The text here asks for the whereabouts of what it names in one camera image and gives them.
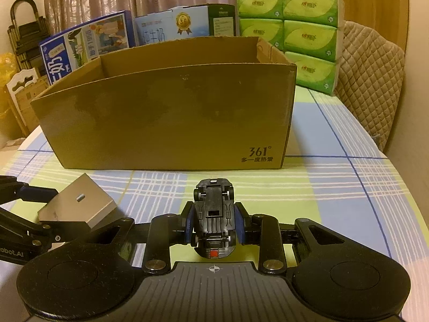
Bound stack of green tissue packs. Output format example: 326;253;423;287
235;0;342;95

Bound brown cardboard box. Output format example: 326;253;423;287
30;36;298;171

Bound grey box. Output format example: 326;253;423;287
37;173;119;232

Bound beige quilted chair cover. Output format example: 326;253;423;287
335;21;406;153

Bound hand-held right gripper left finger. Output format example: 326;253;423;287
85;201;197;274

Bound light blue milk carton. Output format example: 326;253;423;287
132;3;237;47

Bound dark blue milk carton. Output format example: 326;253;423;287
38;11;132;86

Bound yellow plastic bag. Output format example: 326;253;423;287
0;52;22;121

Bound brown carton with white handle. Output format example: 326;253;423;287
5;68;51;138

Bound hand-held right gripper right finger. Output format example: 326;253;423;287
233;201;347;273

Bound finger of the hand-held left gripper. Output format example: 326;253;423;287
0;208;91;252
0;175;59;205

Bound black folding hand cart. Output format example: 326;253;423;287
8;0;46;71

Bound black toy car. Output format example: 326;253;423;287
191;178;239;259

